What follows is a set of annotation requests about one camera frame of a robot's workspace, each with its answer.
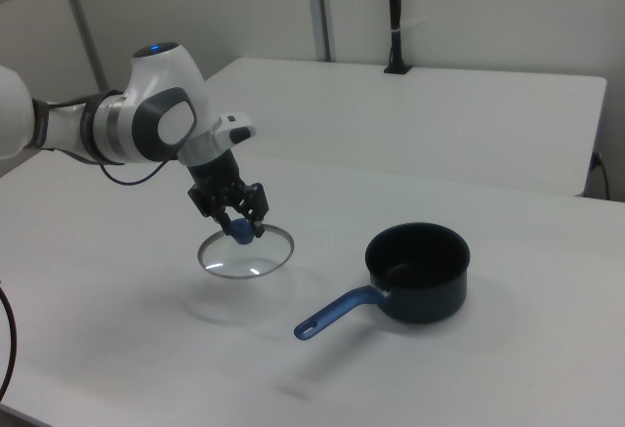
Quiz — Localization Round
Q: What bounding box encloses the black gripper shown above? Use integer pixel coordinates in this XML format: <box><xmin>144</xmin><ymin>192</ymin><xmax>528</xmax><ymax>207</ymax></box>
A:
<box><xmin>187</xmin><ymin>149</ymin><xmax>270</xmax><ymax>238</ymax></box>

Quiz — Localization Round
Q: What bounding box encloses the grey metal partition post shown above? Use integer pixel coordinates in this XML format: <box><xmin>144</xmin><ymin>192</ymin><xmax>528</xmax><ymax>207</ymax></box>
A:
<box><xmin>305</xmin><ymin>0</ymin><xmax>338</xmax><ymax>64</ymax></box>
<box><xmin>54</xmin><ymin>0</ymin><xmax>109</xmax><ymax>96</ymax></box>

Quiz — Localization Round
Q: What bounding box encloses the blue saucepan with handle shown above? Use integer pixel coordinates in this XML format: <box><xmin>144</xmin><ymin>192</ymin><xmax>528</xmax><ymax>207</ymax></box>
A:
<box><xmin>292</xmin><ymin>222</ymin><xmax>473</xmax><ymax>342</ymax></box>

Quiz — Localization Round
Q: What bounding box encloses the black camera stand pole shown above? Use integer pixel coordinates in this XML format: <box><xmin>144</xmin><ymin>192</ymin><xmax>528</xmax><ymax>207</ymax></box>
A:
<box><xmin>383</xmin><ymin>0</ymin><xmax>414</xmax><ymax>75</ymax></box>

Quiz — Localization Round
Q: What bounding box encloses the dark thick cable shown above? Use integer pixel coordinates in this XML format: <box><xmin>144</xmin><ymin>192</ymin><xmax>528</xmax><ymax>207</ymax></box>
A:
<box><xmin>0</xmin><ymin>278</ymin><xmax>19</xmax><ymax>394</ymax></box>

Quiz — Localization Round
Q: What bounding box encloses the glass lid with blue knob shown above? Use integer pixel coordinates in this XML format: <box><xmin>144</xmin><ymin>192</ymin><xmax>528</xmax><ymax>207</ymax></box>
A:
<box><xmin>197</xmin><ymin>219</ymin><xmax>296</xmax><ymax>280</ymax></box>

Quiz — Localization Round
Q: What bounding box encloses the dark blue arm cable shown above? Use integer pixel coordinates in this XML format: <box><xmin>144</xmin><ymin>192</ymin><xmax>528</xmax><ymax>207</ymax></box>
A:
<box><xmin>97</xmin><ymin>155</ymin><xmax>180</xmax><ymax>187</ymax></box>

